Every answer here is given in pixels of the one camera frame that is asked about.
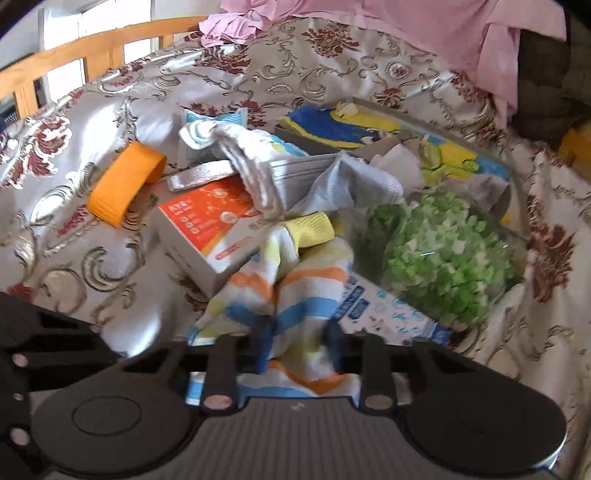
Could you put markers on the grey pouch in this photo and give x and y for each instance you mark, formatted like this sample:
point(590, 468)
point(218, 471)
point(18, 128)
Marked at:
point(295, 177)

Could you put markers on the striped towel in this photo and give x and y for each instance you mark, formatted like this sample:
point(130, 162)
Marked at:
point(314, 286)

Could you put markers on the yellow ribbed cloth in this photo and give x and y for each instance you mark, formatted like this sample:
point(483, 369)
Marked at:
point(314, 228)

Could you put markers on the pink cloth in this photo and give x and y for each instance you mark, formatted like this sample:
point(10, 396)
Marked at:
point(415, 27)

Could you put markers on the grey rag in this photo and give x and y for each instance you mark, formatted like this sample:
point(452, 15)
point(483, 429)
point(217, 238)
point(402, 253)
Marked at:
point(480, 196)

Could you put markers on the white striped cloth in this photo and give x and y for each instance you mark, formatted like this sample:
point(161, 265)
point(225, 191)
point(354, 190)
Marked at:
point(244, 161)

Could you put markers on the brown quilted jacket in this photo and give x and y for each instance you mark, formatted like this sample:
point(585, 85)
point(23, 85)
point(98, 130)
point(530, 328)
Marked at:
point(545, 69)

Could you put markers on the yellow printed cloth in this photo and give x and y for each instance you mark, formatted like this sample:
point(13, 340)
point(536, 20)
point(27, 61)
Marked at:
point(452, 161)

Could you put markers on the grey white cloth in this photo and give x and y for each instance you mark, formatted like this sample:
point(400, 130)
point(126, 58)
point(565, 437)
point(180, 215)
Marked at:
point(341, 184)

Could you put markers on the orange ribbed cup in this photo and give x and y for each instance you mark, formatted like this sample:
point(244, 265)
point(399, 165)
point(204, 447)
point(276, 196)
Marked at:
point(124, 184)

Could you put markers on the white and orange box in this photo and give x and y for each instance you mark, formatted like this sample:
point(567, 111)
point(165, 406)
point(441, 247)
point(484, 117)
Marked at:
point(203, 217)

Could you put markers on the light blue checked packet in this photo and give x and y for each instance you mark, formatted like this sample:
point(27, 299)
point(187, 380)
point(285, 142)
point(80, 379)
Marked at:
point(203, 129)

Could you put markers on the bag of green pieces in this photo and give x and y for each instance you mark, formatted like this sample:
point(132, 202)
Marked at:
point(438, 258)

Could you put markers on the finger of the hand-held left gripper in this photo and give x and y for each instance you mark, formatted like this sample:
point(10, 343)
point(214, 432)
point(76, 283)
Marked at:
point(51, 344)

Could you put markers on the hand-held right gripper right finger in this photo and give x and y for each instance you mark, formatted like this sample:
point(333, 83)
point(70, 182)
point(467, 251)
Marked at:
point(333, 339)

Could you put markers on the silver foil strip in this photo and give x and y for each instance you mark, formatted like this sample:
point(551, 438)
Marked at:
point(198, 175)

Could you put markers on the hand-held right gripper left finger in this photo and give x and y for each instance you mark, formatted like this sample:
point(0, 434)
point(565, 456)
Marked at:
point(263, 339)

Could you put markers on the grey tray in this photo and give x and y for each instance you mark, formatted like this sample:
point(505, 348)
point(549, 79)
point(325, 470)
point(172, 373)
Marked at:
point(300, 138)

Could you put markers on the blue and white packet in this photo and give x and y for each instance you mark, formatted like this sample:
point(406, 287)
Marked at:
point(388, 314)

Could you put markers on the blue and yellow cloth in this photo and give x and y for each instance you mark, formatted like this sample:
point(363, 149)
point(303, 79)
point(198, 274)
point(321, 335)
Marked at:
point(323, 122)

